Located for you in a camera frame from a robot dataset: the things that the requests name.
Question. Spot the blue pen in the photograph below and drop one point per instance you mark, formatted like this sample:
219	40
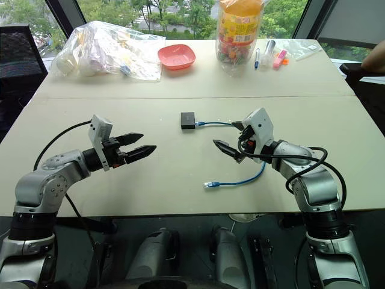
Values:
257	58

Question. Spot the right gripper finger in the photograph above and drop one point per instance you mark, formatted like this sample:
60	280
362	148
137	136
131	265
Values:
238	124
227	148

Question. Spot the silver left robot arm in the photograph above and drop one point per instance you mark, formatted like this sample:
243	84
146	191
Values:
42	183

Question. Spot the clear bag of white items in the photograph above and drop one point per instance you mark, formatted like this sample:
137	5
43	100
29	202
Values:
102	51

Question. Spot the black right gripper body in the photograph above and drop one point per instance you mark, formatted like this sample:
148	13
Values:
248	138

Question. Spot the small black box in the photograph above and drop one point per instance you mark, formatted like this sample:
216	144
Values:
188	120

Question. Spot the small clear plastic bag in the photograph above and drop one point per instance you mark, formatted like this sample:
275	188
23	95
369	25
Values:
303	49

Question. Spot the dark grey rounded shape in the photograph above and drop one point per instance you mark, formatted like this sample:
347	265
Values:
153	256
228	259

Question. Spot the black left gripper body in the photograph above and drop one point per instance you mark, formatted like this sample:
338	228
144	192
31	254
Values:
113	153

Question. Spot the small orange cap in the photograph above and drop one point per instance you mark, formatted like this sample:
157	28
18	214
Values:
286	62

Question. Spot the black mesh chair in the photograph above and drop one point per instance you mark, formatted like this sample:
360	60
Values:
18	51

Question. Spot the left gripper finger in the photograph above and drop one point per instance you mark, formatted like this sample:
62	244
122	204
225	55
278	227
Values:
141	152
130	138

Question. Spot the bag of colourful snacks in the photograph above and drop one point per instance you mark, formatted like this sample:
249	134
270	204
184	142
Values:
237	36

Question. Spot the pink highlighter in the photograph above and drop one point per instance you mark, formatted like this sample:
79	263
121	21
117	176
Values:
279	59

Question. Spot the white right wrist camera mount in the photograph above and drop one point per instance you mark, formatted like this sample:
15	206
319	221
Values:
261	123

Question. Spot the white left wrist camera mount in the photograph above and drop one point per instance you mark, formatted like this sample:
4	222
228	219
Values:
99	129

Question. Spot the pink plastic bowl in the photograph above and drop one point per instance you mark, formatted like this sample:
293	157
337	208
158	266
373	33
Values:
177	57

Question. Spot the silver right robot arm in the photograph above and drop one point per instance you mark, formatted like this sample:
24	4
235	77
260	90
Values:
316	183

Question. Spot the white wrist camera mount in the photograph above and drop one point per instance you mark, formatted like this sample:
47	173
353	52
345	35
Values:
261	123
99	129

